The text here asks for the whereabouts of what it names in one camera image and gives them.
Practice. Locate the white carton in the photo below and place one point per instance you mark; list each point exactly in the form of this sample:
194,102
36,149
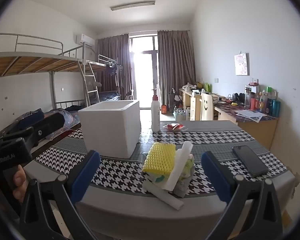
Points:
188,113

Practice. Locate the metal bed ladder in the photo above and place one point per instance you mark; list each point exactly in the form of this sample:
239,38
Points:
90,80

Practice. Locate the person's left hand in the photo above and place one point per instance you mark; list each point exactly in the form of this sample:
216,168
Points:
20,182

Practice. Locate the dark green long box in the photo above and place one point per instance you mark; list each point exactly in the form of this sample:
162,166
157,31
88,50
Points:
250,161

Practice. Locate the hanging dark clothes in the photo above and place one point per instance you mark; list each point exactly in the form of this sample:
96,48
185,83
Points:
113,73

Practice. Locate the printed papers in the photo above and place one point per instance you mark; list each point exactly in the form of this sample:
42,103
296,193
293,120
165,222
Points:
251,115

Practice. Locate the metal bunk bed with clothes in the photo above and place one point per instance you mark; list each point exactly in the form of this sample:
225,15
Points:
102,65

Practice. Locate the bin with bottles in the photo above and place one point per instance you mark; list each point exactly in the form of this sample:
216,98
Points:
179,113

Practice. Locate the green tissue packet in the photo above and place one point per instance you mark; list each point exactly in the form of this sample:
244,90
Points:
188,166

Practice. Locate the dark folded quilt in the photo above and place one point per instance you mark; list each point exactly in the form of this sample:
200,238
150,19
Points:
30,118

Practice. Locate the black folding chair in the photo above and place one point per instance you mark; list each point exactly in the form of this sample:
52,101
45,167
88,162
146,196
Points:
129,95

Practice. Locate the white foam strip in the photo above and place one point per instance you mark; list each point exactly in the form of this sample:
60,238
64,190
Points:
165,197
180,165

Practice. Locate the wooden desk with drawers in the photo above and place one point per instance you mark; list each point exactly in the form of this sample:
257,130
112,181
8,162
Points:
193,102

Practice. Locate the glass balcony door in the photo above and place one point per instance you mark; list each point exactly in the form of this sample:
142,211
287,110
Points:
143,80

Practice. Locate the brown curtain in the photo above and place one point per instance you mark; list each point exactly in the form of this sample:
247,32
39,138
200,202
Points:
176,65
112,62

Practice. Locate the white air conditioner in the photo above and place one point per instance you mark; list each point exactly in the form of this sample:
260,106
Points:
85,40

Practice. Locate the wooden desk with clutter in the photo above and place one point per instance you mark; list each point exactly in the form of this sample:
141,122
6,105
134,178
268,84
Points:
255,132

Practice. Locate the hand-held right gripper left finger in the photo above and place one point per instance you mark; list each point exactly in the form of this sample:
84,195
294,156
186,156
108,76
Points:
86,177

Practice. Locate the white pump bottle red cap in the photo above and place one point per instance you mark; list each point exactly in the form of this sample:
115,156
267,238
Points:
155,115

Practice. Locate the orange bag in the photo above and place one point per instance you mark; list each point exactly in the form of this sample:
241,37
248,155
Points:
164,108

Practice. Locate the houndstooth tablecloth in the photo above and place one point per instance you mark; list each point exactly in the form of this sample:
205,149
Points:
120,170

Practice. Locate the metal bunk bed wooden slats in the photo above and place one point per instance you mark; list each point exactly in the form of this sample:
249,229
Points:
40,62

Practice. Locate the white foam box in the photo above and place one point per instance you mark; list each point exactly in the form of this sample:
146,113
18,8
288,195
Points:
107,130

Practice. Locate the dark blue bedding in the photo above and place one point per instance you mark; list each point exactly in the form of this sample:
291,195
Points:
110,96

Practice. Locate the ceiling tube light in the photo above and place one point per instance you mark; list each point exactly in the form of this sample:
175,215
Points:
132,5

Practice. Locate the red snack packet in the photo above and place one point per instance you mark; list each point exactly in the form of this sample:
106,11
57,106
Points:
173,127

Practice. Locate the wooden chair smiley backrest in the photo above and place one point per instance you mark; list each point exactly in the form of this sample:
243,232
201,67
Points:
206,106

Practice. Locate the black headphones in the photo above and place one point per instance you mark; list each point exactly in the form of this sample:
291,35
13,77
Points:
237,98

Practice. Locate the cartoon wall picture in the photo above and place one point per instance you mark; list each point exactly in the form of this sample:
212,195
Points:
241,64

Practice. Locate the blue patterned quilt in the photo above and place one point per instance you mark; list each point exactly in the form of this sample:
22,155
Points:
67,120

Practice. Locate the group of bottles on desk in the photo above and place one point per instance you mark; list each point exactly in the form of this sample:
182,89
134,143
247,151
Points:
265,102

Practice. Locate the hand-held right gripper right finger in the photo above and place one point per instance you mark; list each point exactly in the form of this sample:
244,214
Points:
215,177

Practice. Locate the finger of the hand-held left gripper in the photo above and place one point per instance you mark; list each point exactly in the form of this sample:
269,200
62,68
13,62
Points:
50,122

